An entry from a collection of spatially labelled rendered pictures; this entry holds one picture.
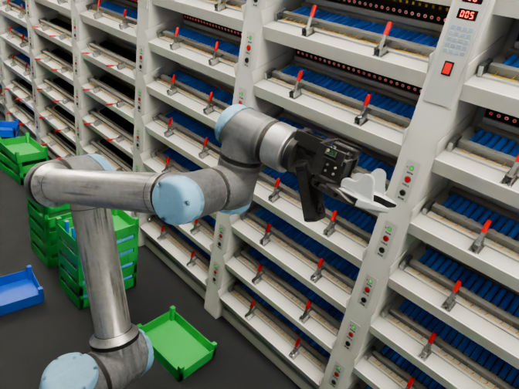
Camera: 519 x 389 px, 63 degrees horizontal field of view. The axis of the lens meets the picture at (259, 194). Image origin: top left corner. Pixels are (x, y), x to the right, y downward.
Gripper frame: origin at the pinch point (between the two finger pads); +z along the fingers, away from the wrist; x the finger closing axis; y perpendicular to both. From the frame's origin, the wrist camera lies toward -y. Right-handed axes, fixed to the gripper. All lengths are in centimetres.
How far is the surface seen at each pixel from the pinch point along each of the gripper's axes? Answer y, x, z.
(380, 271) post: -40, 51, -5
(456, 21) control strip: 33, 46, -12
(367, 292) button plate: -49, 52, -6
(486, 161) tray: 3, 53, 8
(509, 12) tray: 37, 46, -2
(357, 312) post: -59, 53, -7
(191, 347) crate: -117, 46, -64
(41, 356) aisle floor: -123, 0, -102
